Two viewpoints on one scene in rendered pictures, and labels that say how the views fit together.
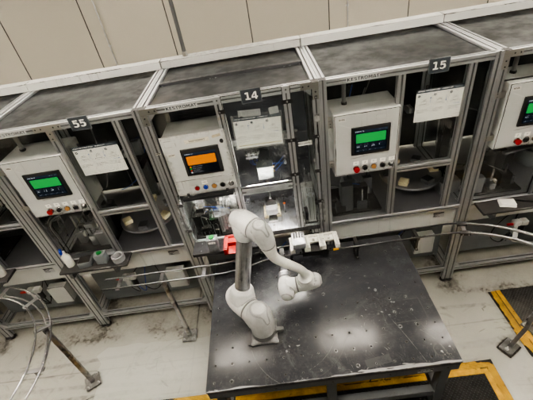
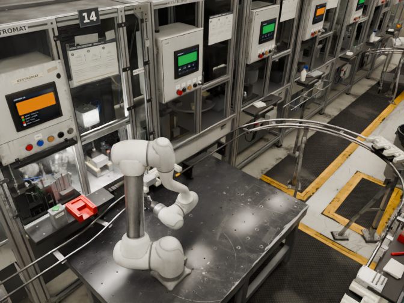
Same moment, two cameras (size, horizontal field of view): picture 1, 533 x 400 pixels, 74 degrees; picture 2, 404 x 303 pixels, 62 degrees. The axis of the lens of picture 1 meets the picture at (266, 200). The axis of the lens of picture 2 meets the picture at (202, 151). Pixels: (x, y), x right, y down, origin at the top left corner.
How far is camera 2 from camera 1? 121 cm
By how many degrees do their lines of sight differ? 42
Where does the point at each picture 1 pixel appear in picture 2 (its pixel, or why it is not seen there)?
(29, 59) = not seen: outside the picture
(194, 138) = (25, 76)
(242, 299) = (144, 246)
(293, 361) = (216, 276)
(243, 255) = (140, 190)
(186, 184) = (14, 145)
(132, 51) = not seen: outside the picture
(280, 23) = not seen: outside the picture
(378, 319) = (244, 210)
